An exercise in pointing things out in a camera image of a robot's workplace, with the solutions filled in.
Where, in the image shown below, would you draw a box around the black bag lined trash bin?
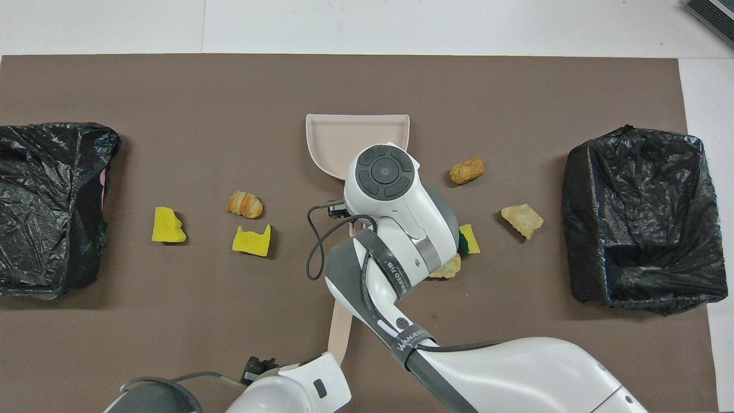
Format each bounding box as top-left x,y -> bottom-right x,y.
0,122 -> 122,301
561,124 -> 729,317

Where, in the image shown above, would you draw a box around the beige plastic dustpan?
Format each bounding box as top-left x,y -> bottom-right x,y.
305,113 -> 411,239

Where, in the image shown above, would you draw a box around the brown bread roll piece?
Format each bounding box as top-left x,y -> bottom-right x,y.
449,158 -> 486,185

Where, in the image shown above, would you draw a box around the pale yellowish sponge chunk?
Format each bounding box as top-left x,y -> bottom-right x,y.
500,204 -> 544,241

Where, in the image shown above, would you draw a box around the beige hand brush black bristles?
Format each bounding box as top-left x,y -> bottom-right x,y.
327,298 -> 353,368

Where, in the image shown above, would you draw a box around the brown table mat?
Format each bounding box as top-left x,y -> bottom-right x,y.
0,54 -> 719,413

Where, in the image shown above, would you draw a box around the notched yellow sponge piece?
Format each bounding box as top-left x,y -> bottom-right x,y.
232,224 -> 272,258

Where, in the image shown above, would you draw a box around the green and yellow sponge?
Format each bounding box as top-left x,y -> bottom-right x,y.
458,223 -> 481,255

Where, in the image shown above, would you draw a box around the dark ribbed vent panel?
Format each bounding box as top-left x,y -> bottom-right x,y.
684,0 -> 734,49

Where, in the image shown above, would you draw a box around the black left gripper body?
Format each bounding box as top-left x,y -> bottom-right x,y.
241,356 -> 280,384

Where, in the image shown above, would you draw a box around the pale whitish sponge chunk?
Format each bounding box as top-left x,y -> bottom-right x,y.
427,252 -> 462,280

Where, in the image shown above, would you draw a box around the orange striped croissant piece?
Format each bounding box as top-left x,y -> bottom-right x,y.
226,190 -> 264,220

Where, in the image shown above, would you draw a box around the left arm gripper cable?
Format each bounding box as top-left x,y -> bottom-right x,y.
119,371 -> 248,413

